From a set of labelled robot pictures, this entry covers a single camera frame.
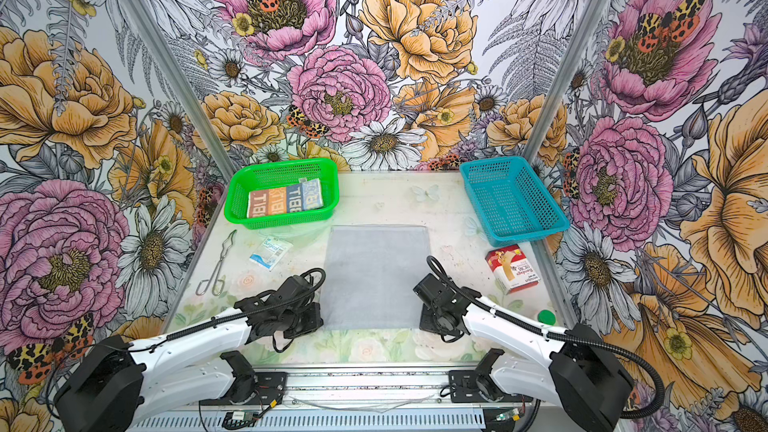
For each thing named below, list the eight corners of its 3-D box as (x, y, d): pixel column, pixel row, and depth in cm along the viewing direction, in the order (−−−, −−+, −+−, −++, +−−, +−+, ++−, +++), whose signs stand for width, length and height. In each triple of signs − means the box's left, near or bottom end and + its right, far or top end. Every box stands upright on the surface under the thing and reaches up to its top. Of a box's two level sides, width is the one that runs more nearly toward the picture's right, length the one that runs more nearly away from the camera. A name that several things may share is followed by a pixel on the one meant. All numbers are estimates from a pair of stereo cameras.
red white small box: (505, 295, 91) (509, 290, 88) (483, 258, 99) (485, 252, 96) (537, 283, 94) (541, 278, 91) (513, 248, 102) (516, 242, 99)
